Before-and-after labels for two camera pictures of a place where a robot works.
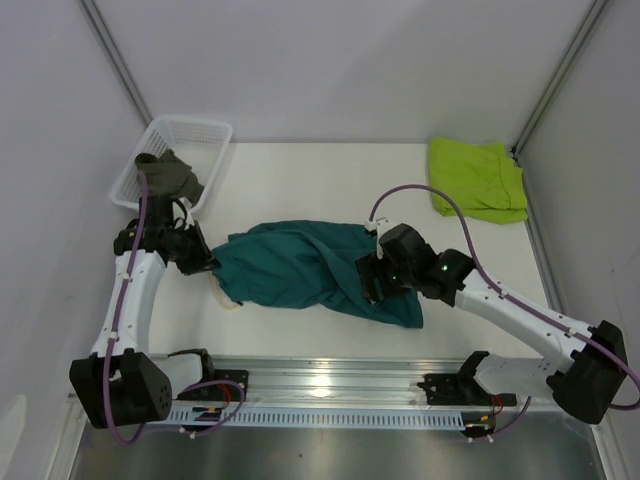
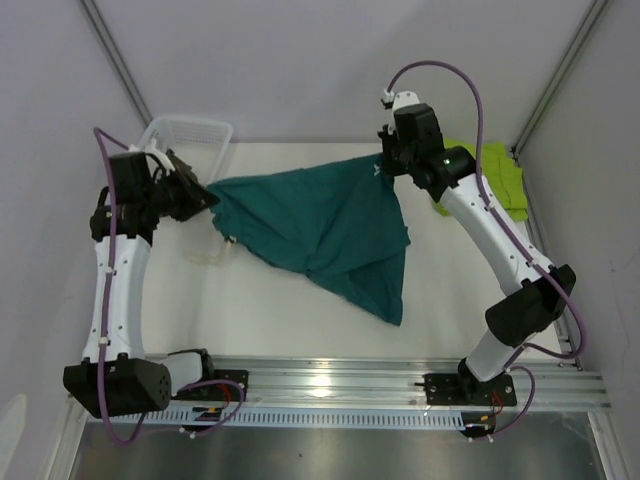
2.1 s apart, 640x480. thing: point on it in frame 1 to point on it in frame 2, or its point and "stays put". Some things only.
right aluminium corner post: (596, 9) stays put
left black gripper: (203, 259) to (196, 198)
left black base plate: (215, 392) stays put
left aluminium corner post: (111, 48) stays put
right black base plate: (461, 389) stays put
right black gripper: (370, 268) to (389, 136)
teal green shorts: (310, 265) to (339, 224)
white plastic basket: (198, 144) stays put
